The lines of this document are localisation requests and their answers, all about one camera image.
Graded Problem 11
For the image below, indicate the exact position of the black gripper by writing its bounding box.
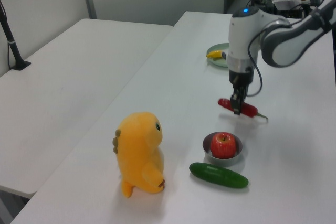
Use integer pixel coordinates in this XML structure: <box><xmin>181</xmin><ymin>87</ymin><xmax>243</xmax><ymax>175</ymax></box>
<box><xmin>228</xmin><ymin>69</ymin><xmax>255</xmax><ymax>116</ymax></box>

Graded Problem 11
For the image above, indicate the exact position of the red chili pepper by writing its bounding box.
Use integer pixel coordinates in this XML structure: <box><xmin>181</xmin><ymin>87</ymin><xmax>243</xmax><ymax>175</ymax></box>
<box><xmin>217</xmin><ymin>98</ymin><xmax>269</xmax><ymax>123</ymax></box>

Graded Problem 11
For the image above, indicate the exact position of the pale green plastic plate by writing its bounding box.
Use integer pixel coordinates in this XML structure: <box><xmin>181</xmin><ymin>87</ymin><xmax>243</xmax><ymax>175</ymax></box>
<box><xmin>205</xmin><ymin>42</ymin><xmax>230</xmax><ymax>70</ymax></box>

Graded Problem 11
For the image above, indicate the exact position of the red apple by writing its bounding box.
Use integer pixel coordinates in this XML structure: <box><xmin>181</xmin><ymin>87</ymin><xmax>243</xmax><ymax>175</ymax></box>
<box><xmin>209</xmin><ymin>132</ymin><xmax>237</xmax><ymax>160</ymax></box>

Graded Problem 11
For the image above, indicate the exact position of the yellow banana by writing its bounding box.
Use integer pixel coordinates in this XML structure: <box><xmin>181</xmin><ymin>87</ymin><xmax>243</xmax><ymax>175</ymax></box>
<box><xmin>205</xmin><ymin>49</ymin><xmax>227</xmax><ymax>60</ymax></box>

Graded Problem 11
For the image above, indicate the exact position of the small grey metal bowl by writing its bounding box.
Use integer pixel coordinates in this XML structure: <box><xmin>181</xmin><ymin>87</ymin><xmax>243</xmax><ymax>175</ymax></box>
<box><xmin>202</xmin><ymin>131</ymin><xmax>244</xmax><ymax>168</ymax></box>

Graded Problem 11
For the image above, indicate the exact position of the green cucumber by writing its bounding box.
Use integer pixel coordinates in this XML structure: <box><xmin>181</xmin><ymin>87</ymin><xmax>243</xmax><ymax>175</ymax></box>
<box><xmin>188</xmin><ymin>162</ymin><xmax>249</xmax><ymax>189</ymax></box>

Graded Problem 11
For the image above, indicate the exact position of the black electronics box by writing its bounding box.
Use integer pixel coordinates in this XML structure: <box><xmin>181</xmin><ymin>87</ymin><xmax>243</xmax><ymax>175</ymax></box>
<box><xmin>272</xmin><ymin>0</ymin><xmax>311</xmax><ymax>18</ymax></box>

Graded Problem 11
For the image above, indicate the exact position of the orange plush dinosaur toy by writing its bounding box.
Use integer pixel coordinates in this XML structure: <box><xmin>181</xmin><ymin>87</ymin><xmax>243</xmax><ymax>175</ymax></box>
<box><xmin>112</xmin><ymin>111</ymin><xmax>166</xmax><ymax>199</ymax></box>

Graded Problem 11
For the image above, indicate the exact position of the black clamped pole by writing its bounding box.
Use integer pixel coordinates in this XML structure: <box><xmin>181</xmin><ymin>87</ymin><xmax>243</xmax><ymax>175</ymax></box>
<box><xmin>0</xmin><ymin>0</ymin><xmax>32</xmax><ymax>71</ymax></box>

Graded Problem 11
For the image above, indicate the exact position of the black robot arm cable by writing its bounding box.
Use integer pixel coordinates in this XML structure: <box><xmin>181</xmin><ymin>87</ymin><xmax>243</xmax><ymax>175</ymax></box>
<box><xmin>247</xmin><ymin>26</ymin><xmax>292</xmax><ymax>97</ymax></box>

